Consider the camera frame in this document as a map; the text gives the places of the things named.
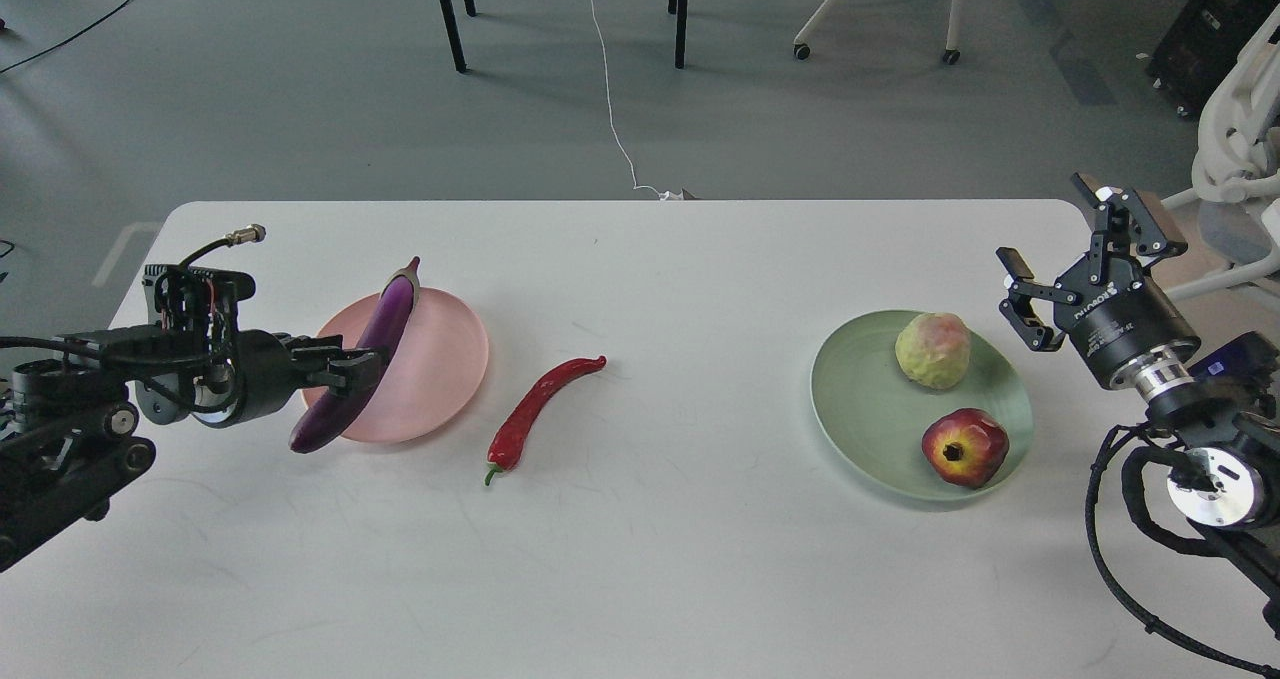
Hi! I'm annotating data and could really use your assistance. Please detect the red chili pepper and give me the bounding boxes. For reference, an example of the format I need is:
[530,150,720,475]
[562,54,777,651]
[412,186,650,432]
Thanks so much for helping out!
[483,355,608,487]

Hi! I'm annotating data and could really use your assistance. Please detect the green pink guava fruit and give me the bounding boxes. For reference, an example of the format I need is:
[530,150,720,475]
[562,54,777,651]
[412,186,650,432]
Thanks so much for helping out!
[893,313,972,391]

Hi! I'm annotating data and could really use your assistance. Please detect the black table legs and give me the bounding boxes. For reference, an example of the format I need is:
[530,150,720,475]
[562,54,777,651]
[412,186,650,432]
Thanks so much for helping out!
[429,0,691,74]

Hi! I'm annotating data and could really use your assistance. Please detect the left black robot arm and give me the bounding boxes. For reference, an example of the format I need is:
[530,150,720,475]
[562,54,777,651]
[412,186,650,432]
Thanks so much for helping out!
[1,224,419,568]

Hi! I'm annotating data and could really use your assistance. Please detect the red pomegranate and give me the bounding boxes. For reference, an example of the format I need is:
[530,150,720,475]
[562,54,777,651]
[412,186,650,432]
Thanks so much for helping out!
[922,407,1011,489]

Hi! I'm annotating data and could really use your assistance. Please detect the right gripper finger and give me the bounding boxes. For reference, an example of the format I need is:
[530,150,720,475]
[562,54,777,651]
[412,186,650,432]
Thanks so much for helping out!
[996,247,1085,352]
[1071,172,1189,284]

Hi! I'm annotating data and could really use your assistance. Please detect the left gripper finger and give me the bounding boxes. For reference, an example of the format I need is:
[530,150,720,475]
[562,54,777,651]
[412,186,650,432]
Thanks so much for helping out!
[294,351,389,396]
[291,334,372,360]

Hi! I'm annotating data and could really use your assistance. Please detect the purple eggplant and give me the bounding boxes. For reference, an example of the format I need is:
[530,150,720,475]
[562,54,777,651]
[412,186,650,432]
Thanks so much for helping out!
[289,256,420,454]

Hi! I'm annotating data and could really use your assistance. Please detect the pink plate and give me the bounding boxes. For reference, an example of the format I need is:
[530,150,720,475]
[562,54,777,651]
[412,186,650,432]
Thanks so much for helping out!
[340,287,489,445]

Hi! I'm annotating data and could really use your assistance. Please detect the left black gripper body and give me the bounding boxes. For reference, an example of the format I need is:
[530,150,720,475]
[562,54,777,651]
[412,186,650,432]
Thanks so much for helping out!
[195,331,305,427]

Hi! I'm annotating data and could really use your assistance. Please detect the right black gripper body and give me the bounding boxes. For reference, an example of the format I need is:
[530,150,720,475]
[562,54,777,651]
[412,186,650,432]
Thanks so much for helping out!
[1060,264,1201,389]

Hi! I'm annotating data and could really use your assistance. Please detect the black cabinet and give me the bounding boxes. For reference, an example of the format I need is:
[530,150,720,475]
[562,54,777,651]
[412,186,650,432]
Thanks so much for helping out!
[1146,0,1277,120]

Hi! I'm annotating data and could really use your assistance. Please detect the white floor cable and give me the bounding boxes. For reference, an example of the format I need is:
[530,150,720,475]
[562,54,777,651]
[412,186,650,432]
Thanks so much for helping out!
[228,0,685,202]

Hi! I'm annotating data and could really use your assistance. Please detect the white office chair right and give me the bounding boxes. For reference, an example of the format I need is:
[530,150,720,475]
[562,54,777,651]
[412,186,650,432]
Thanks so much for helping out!
[1164,9,1279,302]

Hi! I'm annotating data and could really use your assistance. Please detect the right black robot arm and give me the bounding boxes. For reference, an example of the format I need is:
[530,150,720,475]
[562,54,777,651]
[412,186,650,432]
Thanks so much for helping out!
[996,173,1277,678]

